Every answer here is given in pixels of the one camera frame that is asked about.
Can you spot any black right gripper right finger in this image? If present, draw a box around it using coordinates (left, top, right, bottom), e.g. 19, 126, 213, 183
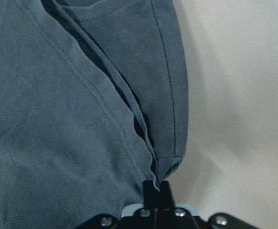
157, 181, 256, 229

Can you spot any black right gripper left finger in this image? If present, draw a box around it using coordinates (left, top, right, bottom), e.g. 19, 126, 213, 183
77, 181, 158, 229

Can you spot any black printed t-shirt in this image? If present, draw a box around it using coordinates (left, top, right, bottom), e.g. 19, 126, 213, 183
0, 0, 188, 229

